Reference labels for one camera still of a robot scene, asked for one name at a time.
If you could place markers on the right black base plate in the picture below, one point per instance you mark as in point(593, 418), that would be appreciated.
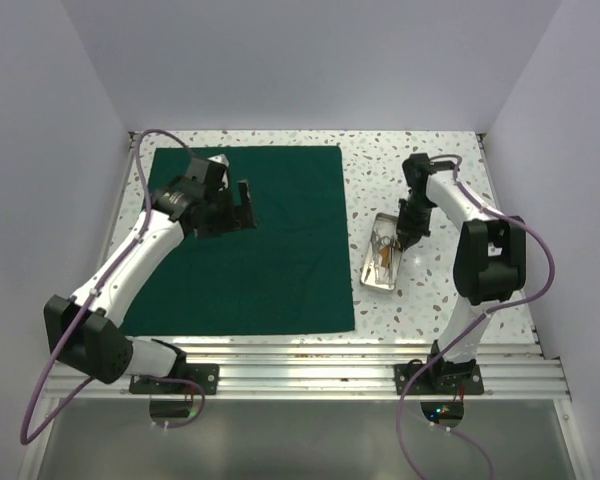
point(405, 380)

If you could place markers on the dark green surgical cloth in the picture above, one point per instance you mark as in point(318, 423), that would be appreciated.
point(289, 275)

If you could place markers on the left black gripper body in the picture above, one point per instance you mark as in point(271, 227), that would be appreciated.
point(220, 217)

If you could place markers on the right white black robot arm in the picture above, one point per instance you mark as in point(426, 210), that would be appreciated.
point(489, 263)

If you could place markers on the silver surgical scissors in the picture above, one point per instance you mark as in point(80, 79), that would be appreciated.
point(383, 246)

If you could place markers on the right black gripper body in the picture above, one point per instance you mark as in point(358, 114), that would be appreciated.
point(414, 215)

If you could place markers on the silver tweezers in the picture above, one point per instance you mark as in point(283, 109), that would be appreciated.
point(376, 272)

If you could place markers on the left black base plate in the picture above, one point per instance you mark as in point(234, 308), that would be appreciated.
point(205, 375)

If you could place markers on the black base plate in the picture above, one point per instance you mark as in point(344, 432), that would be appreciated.
point(205, 375)
point(405, 380)

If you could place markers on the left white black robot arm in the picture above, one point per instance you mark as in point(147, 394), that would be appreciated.
point(83, 330)

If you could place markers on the aluminium rail frame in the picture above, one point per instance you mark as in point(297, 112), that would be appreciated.
point(392, 327)

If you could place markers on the rectangular metal tray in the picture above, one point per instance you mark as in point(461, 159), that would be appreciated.
point(385, 224)

